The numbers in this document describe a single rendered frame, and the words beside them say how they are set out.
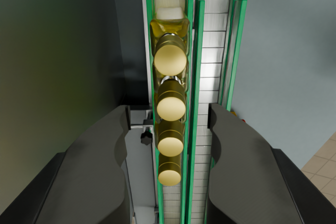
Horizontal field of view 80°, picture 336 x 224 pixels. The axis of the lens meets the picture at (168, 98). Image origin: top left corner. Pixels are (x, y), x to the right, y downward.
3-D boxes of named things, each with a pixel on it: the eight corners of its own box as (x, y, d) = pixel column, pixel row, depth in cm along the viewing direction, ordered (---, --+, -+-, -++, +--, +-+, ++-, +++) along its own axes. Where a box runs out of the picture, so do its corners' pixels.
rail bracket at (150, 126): (131, 103, 56) (120, 134, 44) (155, 103, 56) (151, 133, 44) (132, 115, 58) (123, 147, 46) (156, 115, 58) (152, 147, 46)
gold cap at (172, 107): (157, 80, 26) (154, 96, 22) (184, 79, 26) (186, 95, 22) (158, 103, 28) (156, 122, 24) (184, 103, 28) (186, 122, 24)
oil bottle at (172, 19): (157, 7, 44) (147, 22, 25) (183, 6, 44) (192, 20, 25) (158, 34, 47) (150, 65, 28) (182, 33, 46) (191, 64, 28)
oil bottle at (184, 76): (158, 34, 47) (150, 66, 28) (182, 34, 47) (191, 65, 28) (159, 58, 49) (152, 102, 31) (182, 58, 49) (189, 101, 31)
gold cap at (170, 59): (154, 34, 24) (151, 44, 20) (185, 33, 23) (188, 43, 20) (156, 64, 25) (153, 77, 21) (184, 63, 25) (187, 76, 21)
